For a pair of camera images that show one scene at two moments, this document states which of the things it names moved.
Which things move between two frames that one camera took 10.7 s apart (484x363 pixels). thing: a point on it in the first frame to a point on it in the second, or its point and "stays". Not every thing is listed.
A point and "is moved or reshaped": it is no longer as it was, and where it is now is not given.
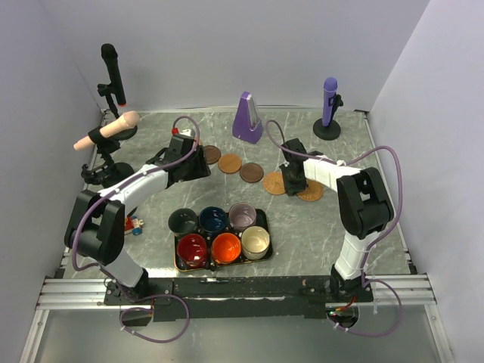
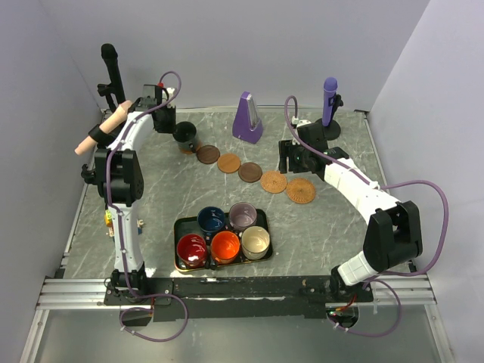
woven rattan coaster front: (312, 192) is moved or reshaped
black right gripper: (292, 187) to (286, 149)
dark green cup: (183, 220) is moved or reshaped
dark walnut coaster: (251, 172) stays
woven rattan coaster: (274, 183) stays
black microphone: (109, 52) stays
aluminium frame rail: (404, 291) stays
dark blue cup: (212, 218) stays
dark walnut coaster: (212, 154) stays
